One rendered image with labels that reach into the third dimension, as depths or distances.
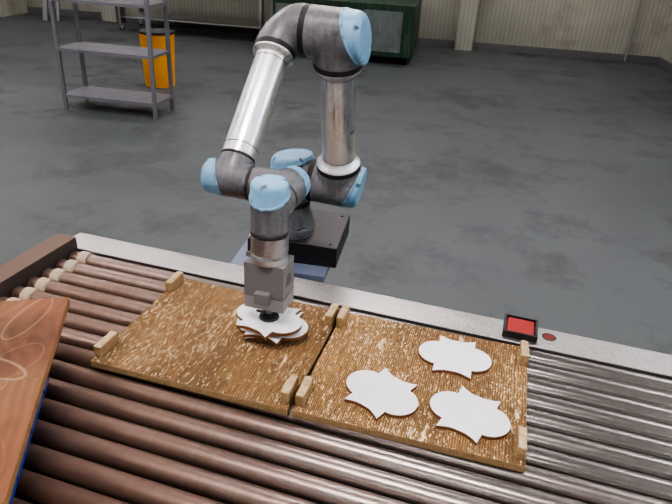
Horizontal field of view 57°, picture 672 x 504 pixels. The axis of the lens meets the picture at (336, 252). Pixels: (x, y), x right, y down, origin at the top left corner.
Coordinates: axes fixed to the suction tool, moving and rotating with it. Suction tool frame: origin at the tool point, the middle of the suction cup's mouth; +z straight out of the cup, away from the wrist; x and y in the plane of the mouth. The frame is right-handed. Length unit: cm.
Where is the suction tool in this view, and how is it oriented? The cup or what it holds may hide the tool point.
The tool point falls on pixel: (269, 321)
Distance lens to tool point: 131.9
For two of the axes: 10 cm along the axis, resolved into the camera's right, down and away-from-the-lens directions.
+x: 2.8, -4.3, 8.6
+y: 9.6, 1.7, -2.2
